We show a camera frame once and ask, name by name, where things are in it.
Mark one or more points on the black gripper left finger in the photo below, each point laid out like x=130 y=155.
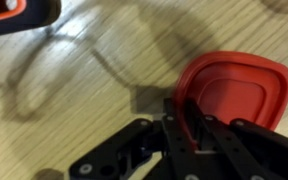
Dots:
x=117 y=153

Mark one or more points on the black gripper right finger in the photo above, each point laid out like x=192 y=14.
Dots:
x=250 y=150

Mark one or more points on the red plastic lid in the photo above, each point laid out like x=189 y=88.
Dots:
x=237 y=86

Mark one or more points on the white brush with black bristles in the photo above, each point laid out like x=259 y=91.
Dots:
x=34 y=16

